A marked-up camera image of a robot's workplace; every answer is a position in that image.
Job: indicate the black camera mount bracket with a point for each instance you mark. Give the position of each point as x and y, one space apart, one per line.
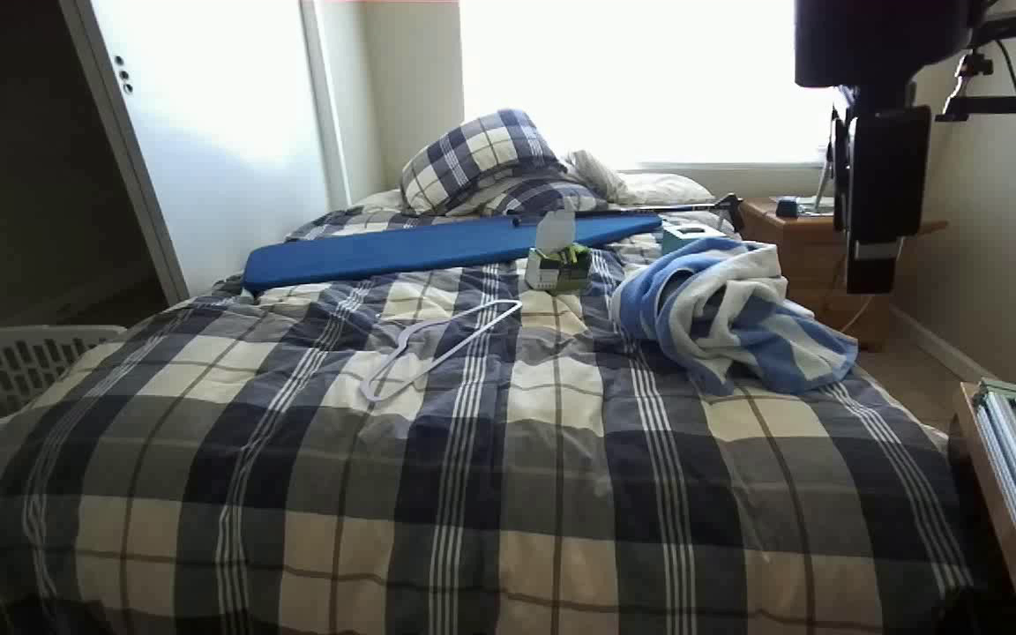
1005 104

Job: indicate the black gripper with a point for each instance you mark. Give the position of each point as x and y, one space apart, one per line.
886 178

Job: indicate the wooden nightstand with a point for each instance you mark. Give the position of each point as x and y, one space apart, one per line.
810 251

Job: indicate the blue plaid pillow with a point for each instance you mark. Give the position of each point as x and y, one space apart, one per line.
476 159

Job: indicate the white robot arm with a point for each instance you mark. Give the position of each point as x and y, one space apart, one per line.
872 39

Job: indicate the blue white striped cloth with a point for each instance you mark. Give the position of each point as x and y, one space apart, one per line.
732 311

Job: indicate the small teal white box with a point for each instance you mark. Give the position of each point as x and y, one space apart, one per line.
685 232

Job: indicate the blue plaid duvet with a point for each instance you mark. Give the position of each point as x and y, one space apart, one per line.
531 471

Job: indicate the white plastic laundry basket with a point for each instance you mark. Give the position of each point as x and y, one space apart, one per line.
0 375

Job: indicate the bright window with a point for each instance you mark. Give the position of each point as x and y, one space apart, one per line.
635 76

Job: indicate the long blue ironing board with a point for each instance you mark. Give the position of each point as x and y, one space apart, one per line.
414 249

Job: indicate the small dark object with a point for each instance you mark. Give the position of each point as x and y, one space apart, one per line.
789 210

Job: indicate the white pillow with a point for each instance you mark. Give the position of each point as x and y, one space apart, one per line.
651 184

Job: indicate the small green box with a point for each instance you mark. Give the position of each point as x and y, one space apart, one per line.
562 270

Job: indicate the white door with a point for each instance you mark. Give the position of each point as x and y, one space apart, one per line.
212 129

